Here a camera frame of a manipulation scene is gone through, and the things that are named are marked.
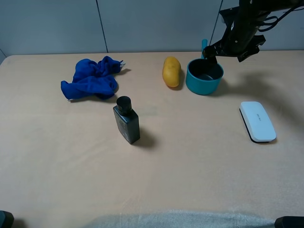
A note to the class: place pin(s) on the dark green bottle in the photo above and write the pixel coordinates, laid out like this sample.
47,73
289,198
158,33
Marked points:
127,119

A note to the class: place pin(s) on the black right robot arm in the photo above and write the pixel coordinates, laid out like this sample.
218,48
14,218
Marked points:
243,22

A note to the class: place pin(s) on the blue crumpled cloth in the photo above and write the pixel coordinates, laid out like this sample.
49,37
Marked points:
93,78

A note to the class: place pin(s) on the teal saucepan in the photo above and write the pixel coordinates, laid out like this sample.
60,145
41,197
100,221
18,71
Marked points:
202,76

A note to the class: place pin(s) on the yellow potato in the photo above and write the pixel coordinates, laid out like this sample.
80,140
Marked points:
171,72

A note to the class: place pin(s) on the black block bottom left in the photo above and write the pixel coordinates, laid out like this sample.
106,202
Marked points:
6,219

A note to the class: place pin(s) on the black block bottom right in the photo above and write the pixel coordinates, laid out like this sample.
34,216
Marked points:
289,222

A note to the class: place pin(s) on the white board eraser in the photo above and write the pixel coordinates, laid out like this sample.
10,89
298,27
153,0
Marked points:
257,122

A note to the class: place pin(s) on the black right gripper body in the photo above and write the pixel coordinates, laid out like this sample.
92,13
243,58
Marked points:
240,42

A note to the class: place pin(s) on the right gripper black finger pot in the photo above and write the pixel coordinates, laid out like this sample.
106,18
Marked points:
211,60

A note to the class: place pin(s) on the black block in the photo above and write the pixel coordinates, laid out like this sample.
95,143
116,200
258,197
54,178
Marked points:
6,219
289,222

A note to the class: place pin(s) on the grey cloth at bottom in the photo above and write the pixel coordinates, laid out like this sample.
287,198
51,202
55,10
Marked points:
181,219

